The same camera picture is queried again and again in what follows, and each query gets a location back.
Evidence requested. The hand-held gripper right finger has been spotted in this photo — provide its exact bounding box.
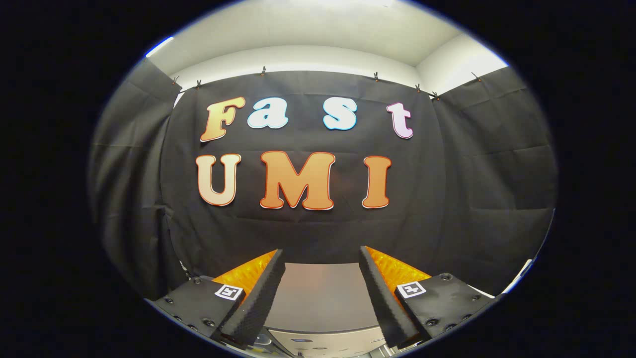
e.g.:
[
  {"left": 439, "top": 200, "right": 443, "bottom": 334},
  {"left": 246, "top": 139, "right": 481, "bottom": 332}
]
[{"left": 359, "top": 246, "right": 496, "bottom": 350}]

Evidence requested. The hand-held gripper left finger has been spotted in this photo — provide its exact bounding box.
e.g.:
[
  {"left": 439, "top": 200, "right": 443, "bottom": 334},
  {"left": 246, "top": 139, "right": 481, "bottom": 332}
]
[{"left": 151, "top": 249, "right": 286, "bottom": 348}]

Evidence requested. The black backdrop cloth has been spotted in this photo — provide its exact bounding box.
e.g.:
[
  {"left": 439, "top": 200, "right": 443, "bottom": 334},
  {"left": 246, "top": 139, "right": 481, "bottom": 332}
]
[{"left": 89, "top": 59, "right": 557, "bottom": 299}]

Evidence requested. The row of black clips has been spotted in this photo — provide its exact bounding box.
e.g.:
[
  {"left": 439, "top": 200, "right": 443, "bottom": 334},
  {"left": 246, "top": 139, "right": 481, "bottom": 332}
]
[{"left": 171, "top": 66, "right": 482, "bottom": 100}]

